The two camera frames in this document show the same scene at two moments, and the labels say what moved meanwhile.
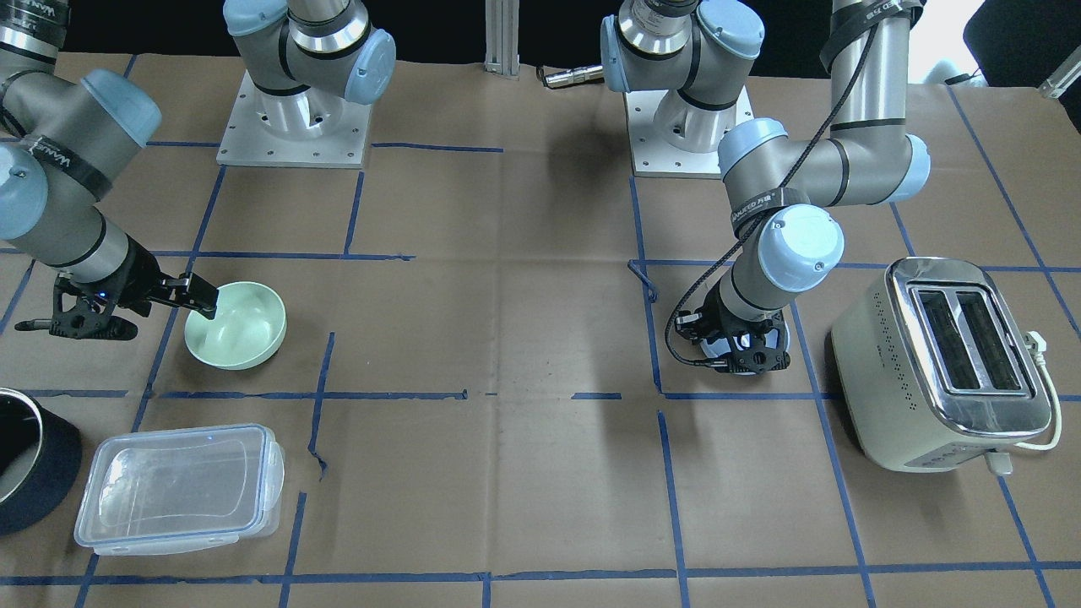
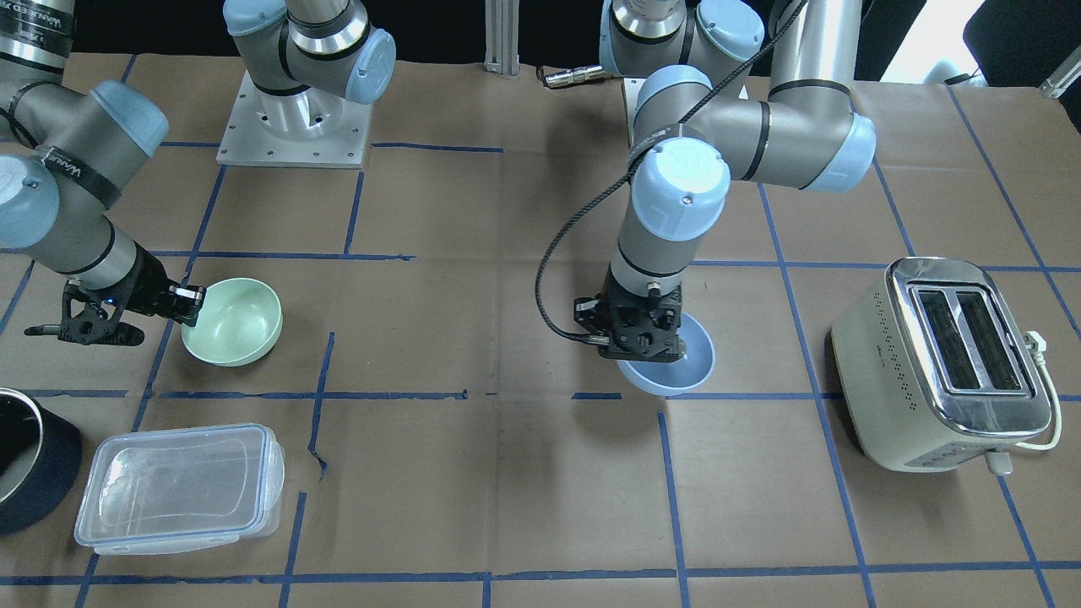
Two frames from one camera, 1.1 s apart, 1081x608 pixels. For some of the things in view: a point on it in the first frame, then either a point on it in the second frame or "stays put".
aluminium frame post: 502,37 stays put
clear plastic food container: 171,489 stays put
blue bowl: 718,347 → 677,377
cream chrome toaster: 933,368 stays put
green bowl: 249,324 stays put
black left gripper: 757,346 → 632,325
